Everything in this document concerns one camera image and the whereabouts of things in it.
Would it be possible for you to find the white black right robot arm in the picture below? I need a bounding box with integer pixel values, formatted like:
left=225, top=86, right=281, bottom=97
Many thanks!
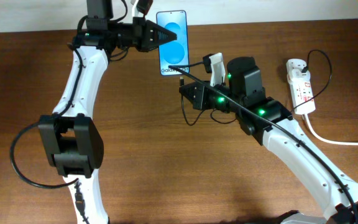
left=179, top=56, right=358, bottom=223

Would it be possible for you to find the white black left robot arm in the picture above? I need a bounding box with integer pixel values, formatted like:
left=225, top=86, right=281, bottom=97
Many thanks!
left=38, top=0, right=177, bottom=223

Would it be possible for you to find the white charger adapter plug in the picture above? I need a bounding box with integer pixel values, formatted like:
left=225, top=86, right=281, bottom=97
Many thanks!
left=287, top=67, right=310, bottom=85

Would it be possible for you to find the black USB charging cable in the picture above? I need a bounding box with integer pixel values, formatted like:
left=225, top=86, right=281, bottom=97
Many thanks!
left=178, top=49, right=333, bottom=126

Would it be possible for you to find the white power strip cord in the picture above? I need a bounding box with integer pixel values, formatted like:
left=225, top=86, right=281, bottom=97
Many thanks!
left=301, top=113, right=358, bottom=148

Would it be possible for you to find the blue Samsung smartphone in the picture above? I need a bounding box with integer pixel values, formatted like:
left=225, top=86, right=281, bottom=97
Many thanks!
left=156, top=10, right=190, bottom=76

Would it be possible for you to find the white power strip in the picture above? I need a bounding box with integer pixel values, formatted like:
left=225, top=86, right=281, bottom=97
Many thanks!
left=286, top=58, right=316, bottom=115

